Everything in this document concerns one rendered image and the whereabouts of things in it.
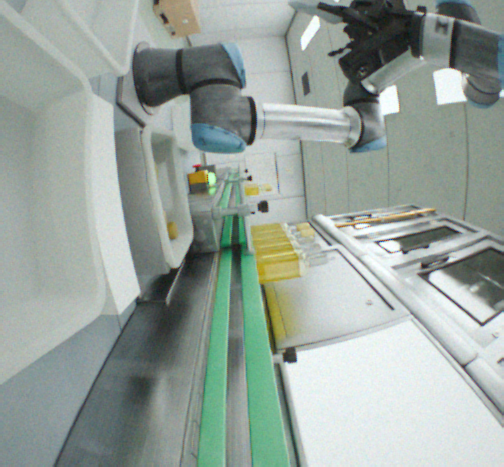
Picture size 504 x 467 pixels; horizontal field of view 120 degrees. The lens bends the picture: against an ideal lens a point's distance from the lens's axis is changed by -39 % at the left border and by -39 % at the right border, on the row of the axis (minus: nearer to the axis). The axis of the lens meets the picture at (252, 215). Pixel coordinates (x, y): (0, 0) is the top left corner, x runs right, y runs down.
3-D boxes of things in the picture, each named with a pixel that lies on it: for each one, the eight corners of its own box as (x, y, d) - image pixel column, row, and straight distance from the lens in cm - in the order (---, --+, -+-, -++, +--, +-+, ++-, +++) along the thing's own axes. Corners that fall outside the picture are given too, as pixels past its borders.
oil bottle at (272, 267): (223, 289, 57) (311, 276, 58) (218, 269, 54) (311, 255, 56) (224, 278, 62) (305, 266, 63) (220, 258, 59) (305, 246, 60)
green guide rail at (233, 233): (220, 248, 59) (252, 243, 59) (220, 244, 59) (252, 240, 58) (233, 177, 230) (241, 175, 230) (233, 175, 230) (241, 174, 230)
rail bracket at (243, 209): (220, 259, 55) (273, 252, 55) (207, 188, 51) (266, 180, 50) (221, 254, 58) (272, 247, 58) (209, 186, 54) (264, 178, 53)
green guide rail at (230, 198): (215, 219, 57) (248, 215, 56) (215, 215, 56) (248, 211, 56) (232, 169, 230) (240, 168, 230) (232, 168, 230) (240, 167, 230)
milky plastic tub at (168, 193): (127, 278, 40) (176, 274, 37) (93, 136, 38) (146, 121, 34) (158, 240, 55) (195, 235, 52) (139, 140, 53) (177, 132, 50)
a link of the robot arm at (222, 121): (187, 100, 61) (363, 112, 83) (190, 159, 57) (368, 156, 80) (189, 77, 50) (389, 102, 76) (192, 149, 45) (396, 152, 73)
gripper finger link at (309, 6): (298, -14, 46) (351, 6, 45) (285, 8, 43) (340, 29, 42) (299, -26, 44) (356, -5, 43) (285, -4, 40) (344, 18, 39)
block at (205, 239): (189, 256, 56) (218, 252, 55) (180, 217, 53) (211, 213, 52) (192, 250, 59) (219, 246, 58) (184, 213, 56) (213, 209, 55)
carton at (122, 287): (78, 313, 31) (119, 314, 27) (46, 106, 32) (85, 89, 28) (103, 293, 35) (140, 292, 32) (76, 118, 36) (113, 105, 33)
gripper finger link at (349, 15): (317, 11, 43) (368, 34, 43) (314, 19, 42) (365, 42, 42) (321, -6, 40) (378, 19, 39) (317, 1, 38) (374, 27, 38)
